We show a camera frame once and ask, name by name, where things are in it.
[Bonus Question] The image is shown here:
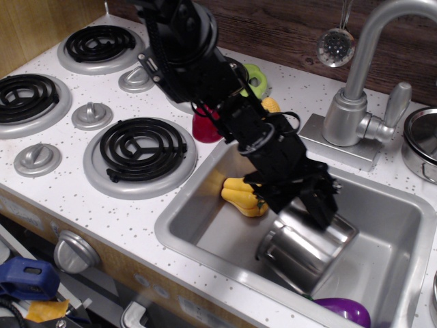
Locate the front stove burner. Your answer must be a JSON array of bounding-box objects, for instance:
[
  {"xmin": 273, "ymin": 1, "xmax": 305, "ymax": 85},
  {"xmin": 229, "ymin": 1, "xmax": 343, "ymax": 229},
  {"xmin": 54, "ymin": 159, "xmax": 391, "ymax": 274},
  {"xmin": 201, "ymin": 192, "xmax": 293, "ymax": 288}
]
[{"xmin": 83, "ymin": 118, "xmax": 197, "ymax": 200}]

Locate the silver sink basin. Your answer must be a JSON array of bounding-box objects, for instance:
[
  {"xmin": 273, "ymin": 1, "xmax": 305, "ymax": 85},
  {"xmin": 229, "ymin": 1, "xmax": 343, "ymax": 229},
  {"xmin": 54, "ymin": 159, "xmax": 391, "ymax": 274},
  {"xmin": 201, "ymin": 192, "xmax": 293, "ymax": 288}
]
[{"xmin": 155, "ymin": 143, "xmax": 436, "ymax": 327}]

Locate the yellow cloth piece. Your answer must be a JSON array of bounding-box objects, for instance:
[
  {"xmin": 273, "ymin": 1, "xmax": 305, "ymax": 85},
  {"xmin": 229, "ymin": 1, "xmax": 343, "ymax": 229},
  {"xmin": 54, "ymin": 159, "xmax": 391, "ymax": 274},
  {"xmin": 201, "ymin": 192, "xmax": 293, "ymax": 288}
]
[{"xmin": 25, "ymin": 300, "xmax": 70, "ymax": 323}]

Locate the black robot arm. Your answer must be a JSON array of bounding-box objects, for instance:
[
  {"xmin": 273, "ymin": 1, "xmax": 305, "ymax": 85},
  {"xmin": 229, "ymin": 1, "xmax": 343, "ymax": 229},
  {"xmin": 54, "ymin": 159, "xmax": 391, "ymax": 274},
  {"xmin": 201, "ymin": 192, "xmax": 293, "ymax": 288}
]
[{"xmin": 135, "ymin": 1, "xmax": 337, "ymax": 228}]

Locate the blue clamp tool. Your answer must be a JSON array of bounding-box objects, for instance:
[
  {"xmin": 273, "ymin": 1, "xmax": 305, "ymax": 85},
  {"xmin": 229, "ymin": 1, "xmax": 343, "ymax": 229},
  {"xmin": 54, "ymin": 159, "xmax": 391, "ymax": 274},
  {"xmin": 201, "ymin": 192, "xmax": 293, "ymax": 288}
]
[{"xmin": 1, "ymin": 257, "xmax": 60, "ymax": 301}]

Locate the far left stove burner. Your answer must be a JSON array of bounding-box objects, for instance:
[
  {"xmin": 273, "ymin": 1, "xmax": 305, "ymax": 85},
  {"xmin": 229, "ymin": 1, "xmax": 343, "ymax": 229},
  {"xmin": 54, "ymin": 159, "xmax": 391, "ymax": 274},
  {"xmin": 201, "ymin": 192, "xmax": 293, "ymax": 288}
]
[{"xmin": 1, "ymin": 74, "xmax": 72, "ymax": 139}]

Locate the silver knob centre left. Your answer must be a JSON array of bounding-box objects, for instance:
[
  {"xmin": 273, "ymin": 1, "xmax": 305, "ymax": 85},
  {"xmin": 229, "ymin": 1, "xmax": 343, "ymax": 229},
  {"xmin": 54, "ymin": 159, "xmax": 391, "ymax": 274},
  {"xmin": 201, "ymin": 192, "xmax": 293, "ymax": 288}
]
[{"xmin": 72, "ymin": 102, "xmax": 113, "ymax": 131}]

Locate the silver oven door handle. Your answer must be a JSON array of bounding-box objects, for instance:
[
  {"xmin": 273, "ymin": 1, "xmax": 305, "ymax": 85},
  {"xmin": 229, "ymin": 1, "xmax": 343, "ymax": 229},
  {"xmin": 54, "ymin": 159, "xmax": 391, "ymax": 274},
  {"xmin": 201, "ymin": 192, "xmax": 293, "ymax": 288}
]
[{"xmin": 120, "ymin": 301, "xmax": 151, "ymax": 328}]

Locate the yellow toy bell pepper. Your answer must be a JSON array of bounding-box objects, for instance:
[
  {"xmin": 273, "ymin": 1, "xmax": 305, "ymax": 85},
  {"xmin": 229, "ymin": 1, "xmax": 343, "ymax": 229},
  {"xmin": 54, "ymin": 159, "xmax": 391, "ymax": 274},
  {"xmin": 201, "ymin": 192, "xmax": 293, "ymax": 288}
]
[{"xmin": 221, "ymin": 178, "xmax": 269, "ymax": 218}]

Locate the yellow toy corn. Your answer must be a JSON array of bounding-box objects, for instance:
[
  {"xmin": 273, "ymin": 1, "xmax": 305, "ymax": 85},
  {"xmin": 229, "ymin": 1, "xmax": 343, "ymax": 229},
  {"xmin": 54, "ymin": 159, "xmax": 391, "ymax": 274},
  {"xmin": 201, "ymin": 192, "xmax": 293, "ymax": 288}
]
[{"xmin": 261, "ymin": 97, "xmax": 281, "ymax": 120}]

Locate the silver knob lower left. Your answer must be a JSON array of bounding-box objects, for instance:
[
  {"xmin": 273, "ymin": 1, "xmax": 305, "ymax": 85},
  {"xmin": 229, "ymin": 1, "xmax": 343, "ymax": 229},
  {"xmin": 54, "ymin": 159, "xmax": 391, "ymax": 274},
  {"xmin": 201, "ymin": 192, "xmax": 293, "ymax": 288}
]
[{"xmin": 14, "ymin": 143, "xmax": 62, "ymax": 178}]

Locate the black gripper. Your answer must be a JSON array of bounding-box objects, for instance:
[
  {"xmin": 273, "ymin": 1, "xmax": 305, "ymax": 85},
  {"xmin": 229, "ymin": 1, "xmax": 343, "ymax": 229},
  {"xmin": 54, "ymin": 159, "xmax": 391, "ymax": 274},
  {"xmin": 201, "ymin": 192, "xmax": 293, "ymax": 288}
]
[{"xmin": 238, "ymin": 114, "xmax": 338, "ymax": 230}]

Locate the silver knob upper middle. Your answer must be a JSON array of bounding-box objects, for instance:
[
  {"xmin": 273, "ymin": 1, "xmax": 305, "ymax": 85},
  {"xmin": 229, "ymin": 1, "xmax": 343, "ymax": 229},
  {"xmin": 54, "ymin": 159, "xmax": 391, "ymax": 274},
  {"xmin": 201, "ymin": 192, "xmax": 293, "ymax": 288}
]
[{"xmin": 118, "ymin": 66, "xmax": 154, "ymax": 93}]

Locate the purple toy eggplant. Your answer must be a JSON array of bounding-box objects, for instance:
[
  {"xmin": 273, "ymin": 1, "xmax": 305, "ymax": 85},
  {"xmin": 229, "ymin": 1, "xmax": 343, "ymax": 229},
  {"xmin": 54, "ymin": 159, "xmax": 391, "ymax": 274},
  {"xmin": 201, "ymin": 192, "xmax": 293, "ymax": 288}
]
[{"xmin": 302, "ymin": 294, "xmax": 371, "ymax": 328}]

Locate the stainless steel pot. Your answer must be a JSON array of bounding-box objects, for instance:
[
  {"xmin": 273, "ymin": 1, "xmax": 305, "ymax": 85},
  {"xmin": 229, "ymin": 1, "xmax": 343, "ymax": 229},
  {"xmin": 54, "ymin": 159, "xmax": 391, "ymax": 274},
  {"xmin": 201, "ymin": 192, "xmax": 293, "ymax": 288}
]
[{"xmin": 256, "ymin": 199, "xmax": 359, "ymax": 295}]

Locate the hanging steel strainer ladle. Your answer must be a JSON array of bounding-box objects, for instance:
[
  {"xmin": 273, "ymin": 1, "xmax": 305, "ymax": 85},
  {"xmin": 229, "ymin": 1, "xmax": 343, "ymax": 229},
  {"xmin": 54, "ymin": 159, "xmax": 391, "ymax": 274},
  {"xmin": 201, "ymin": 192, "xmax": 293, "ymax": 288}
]
[{"xmin": 316, "ymin": 1, "xmax": 355, "ymax": 68}]

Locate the red toy cup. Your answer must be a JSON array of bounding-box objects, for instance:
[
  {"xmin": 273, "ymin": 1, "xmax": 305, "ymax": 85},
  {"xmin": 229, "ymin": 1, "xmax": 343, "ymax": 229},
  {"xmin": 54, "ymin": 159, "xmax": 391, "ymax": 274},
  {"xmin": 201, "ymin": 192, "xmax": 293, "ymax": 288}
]
[{"xmin": 192, "ymin": 107, "xmax": 223, "ymax": 144}]

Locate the steel pan right edge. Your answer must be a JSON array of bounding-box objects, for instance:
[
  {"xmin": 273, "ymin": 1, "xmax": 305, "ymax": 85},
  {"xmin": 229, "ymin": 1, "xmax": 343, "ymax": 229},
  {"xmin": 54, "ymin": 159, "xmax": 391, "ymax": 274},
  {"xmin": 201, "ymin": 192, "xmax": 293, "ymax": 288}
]
[{"xmin": 401, "ymin": 107, "xmax": 437, "ymax": 184}]

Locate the black cable lower left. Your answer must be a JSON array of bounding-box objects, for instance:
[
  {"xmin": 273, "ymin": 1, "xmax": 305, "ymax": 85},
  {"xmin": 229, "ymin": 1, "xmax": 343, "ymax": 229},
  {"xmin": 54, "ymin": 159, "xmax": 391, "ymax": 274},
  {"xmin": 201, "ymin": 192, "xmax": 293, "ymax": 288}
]
[{"xmin": 0, "ymin": 297, "xmax": 28, "ymax": 328}]

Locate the silver faucet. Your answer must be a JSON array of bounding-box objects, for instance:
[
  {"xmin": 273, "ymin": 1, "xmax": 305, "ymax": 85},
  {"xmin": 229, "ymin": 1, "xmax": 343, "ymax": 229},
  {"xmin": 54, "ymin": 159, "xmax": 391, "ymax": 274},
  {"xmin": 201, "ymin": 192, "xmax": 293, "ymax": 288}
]
[{"xmin": 299, "ymin": 1, "xmax": 436, "ymax": 172}]

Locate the silver oven front knob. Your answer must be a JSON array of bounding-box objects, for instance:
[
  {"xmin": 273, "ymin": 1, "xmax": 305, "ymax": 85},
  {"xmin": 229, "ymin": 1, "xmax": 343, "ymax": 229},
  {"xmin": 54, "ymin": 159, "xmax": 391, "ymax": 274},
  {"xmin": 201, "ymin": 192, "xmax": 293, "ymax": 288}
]
[{"xmin": 54, "ymin": 230, "xmax": 100, "ymax": 274}]

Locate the back left stove burner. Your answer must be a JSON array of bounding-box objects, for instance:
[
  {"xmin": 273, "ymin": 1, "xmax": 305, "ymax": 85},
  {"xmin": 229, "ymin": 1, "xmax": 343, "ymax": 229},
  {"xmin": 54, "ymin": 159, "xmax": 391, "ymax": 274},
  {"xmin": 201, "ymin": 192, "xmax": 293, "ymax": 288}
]
[{"xmin": 57, "ymin": 25, "xmax": 145, "ymax": 75}]

